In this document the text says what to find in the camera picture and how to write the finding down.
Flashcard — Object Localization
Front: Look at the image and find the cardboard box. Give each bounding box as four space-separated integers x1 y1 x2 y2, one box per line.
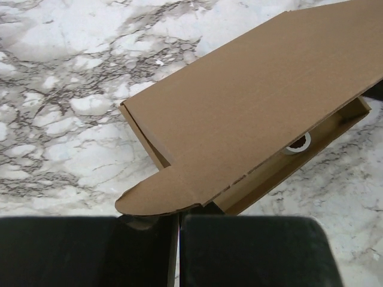
115 1 382 216

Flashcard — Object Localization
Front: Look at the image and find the small cartoon figure eraser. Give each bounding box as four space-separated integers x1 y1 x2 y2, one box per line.
282 132 311 155

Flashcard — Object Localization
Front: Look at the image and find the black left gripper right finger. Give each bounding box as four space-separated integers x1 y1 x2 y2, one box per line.
180 215 344 287

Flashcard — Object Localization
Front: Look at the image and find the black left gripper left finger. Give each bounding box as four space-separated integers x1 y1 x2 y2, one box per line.
1 215 177 286

